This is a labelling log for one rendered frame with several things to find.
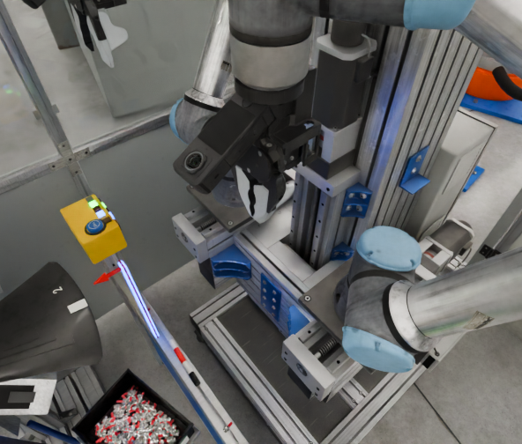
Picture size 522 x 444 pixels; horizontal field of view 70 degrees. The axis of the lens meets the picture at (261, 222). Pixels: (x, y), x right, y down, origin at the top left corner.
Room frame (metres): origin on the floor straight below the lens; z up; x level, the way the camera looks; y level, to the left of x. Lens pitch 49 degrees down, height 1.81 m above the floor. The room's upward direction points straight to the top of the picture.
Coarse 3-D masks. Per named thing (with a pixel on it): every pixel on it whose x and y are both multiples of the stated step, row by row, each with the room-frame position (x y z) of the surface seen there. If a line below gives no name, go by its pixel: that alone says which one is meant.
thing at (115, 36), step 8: (104, 16) 0.72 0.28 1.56; (88, 24) 0.70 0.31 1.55; (104, 24) 0.71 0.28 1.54; (104, 32) 0.70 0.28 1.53; (112, 32) 0.71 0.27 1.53; (120, 32) 0.72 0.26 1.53; (96, 40) 0.69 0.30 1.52; (104, 40) 0.69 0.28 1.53; (112, 40) 0.71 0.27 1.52; (120, 40) 0.71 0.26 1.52; (104, 48) 0.69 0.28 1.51; (112, 48) 0.70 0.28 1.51; (104, 56) 0.69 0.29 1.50; (112, 64) 0.69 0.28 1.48
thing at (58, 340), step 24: (48, 264) 0.43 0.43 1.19; (24, 288) 0.38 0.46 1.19; (48, 288) 0.38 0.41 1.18; (72, 288) 0.39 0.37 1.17; (0, 312) 0.33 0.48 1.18; (24, 312) 0.33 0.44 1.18; (48, 312) 0.34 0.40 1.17; (0, 336) 0.29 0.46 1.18; (24, 336) 0.29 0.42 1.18; (48, 336) 0.29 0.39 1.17; (72, 336) 0.30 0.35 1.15; (96, 336) 0.31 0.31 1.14; (0, 360) 0.24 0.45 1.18; (24, 360) 0.25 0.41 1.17; (48, 360) 0.25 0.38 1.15; (72, 360) 0.26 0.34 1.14; (96, 360) 0.27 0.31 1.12
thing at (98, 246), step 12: (72, 204) 0.72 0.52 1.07; (84, 204) 0.72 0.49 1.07; (72, 216) 0.67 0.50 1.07; (84, 216) 0.67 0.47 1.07; (96, 216) 0.67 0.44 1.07; (108, 216) 0.67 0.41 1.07; (72, 228) 0.63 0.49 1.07; (84, 228) 0.63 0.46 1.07; (108, 228) 0.63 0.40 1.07; (84, 240) 0.59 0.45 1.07; (96, 240) 0.60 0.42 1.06; (108, 240) 0.61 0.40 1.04; (120, 240) 0.63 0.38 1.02; (96, 252) 0.59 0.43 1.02; (108, 252) 0.61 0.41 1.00
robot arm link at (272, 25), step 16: (240, 0) 0.33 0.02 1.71; (256, 0) 0.32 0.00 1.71; (272, 0) 0.32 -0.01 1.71; (288, 0) 0.32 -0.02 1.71; (304, 0) 0.32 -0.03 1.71; (240, 16) 0.33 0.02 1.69; (256, 16) 0.32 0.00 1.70; (272, 16) 0.32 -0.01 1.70; (288, 16) 0.32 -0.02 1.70; (304, 16) 0.33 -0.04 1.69; (240, 32) 0.33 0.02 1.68; (256, 32) 0.32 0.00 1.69; (272, 32) 0.32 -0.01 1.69; (288, 32) 0.32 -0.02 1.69; (304, 32) 0.33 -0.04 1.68
